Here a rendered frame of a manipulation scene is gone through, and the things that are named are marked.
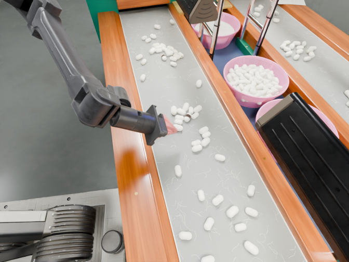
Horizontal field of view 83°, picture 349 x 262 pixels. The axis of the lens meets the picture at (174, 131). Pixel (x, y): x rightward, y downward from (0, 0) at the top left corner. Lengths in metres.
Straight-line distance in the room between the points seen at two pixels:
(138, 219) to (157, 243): 0.08
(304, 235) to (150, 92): 0.68
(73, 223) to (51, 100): 1.64
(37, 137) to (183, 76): 1.36
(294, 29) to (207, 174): 1.00
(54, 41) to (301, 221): 0.77
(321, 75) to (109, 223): 1.09
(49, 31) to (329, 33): 1.25
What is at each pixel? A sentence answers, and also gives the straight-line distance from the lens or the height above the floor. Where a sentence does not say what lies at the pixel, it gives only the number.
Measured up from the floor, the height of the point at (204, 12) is 1.07.
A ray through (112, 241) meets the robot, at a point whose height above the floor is 0.55.
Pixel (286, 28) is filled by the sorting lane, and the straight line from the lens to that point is 1.38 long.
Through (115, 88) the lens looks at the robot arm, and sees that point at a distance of 0.56.
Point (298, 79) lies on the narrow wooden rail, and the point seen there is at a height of 0.77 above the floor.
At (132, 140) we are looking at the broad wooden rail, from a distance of 0.67.
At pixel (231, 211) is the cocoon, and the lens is 0.59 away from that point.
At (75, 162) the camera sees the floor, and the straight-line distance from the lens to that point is 1.63.
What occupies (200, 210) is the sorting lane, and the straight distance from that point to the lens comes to 0.60.
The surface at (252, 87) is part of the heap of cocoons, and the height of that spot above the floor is 0.74.
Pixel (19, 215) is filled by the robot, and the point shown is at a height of 0.83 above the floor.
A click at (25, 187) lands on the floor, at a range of 1.72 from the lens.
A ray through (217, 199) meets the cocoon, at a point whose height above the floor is 0.76.
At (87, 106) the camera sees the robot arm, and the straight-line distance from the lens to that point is 0.46.
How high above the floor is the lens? 1.32
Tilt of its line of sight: 55 degrees down
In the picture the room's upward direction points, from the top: straight up
